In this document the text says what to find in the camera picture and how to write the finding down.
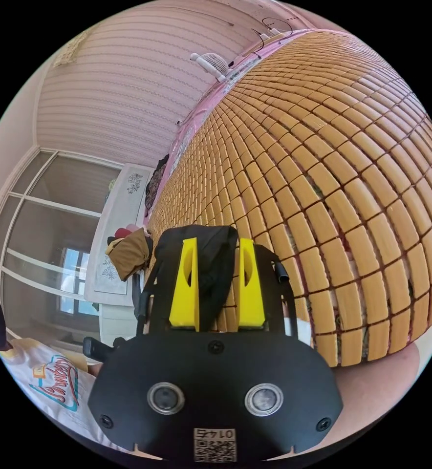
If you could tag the black long sleeve dress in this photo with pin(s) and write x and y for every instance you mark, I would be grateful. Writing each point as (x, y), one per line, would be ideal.
(216, 249)

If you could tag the window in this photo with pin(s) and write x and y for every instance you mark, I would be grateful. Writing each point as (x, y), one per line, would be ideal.
(51, 234)

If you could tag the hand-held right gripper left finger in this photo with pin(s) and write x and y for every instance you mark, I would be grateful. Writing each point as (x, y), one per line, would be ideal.
(185, 293)

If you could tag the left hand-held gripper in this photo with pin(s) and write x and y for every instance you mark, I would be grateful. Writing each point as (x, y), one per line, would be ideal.
(97, 349)

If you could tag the white fan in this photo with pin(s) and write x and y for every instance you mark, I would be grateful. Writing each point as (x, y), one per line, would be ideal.
(213, 63)

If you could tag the pile of clothes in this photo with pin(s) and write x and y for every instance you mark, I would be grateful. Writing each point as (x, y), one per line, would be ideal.
(130, 253)

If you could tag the bed with woven mat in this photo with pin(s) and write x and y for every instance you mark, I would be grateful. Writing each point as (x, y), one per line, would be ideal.
(329, 165)

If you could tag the white cupboard with flower print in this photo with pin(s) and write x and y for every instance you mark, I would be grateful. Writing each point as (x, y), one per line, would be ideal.
(119, 227)

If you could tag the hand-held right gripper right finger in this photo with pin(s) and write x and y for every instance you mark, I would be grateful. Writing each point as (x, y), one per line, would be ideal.
(249, 293)

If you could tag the dark patterned cloth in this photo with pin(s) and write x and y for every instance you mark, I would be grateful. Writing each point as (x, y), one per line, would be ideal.
(156, 183)

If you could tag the person's body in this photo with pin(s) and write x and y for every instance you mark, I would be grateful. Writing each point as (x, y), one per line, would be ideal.
(43, 388)

